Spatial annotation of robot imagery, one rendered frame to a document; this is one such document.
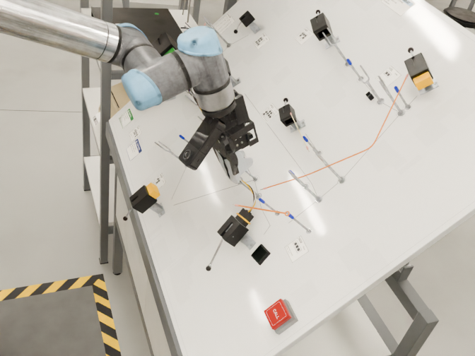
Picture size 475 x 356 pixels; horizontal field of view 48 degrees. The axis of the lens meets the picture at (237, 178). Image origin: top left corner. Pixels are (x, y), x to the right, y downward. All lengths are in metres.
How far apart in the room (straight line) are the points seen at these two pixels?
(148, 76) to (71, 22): 0.17
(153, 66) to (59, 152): 2.42
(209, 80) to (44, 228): 2.00
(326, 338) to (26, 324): 1.40
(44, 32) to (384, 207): 0.77
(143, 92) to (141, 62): 0.07
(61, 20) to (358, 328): 1.15
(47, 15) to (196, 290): 0.77
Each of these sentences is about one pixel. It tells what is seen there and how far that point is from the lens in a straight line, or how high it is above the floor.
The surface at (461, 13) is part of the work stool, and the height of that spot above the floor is 0.69.
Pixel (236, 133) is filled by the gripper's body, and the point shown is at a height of 1.44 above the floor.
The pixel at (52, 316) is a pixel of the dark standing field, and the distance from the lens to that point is 2.53.
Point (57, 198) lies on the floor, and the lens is 3.06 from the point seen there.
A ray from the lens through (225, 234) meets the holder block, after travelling 1.29.
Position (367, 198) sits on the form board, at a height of 1.30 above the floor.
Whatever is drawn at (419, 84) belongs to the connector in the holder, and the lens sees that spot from 1.27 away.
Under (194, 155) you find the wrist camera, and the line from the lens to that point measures 1.07.
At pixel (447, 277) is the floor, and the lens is 3.19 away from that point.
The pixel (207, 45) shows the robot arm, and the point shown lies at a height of 1.62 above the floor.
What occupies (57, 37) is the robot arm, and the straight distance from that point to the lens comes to 1.02.
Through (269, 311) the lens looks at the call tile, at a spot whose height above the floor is 1.09.
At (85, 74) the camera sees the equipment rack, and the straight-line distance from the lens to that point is 2.67.
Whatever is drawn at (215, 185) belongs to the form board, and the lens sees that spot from 1.52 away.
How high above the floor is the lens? 2.04
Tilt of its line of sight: 38 degrees down
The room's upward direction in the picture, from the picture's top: 12 degrees clockwise
